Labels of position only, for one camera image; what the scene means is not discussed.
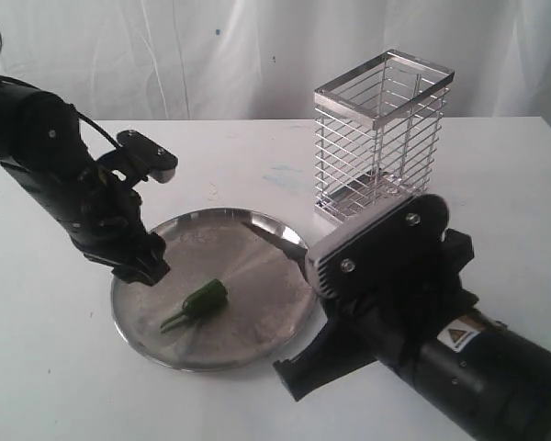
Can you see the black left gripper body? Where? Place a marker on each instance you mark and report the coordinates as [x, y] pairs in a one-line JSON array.
[[95, 204]]

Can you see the round stainless steel plate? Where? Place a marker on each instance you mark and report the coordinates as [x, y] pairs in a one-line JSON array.
[[269, 300]]

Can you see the green chili pepper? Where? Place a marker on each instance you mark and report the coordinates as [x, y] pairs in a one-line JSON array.
[[201, 303]]

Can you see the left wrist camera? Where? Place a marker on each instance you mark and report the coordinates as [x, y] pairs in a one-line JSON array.
[[141, 158]]

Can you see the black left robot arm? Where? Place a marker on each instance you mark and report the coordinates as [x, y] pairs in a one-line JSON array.
[[33, 122]]

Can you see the wire metal utensil holder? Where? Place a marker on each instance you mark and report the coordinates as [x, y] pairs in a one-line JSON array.
[[376, 131]]

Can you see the black handled knife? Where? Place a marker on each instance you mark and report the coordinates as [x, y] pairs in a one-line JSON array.
[[294, 252]]

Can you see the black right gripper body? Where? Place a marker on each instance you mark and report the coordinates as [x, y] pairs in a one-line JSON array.
[[389, 325]]

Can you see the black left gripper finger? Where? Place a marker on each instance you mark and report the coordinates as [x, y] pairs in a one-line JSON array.
[[150, 257], [132, 274]]

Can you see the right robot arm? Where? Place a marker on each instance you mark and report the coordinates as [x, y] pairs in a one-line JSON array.
[[491, 382]]

